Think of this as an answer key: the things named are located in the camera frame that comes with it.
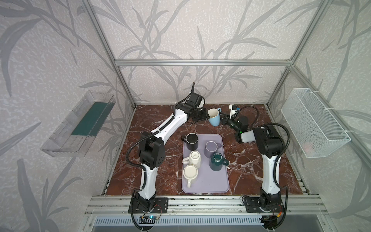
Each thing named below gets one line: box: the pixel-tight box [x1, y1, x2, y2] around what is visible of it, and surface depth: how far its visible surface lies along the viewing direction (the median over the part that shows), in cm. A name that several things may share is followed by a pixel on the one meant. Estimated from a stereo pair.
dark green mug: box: [209, 152, 230, 172], surface depth 81 cm
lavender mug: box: [203, 140, 222, 159], surface depth 88 cm
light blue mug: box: [207, 107, 222, 127], surface depth 95 cm
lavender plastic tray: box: [181, 133, 230, 194], surface depth 85 cm
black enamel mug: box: [181, 132, 199, 151], surface depth 91 cm
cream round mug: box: [183, 164, 199, 189], surface depth 79 cm
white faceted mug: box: [182, 150, 202, 169], surface depth 82 cm
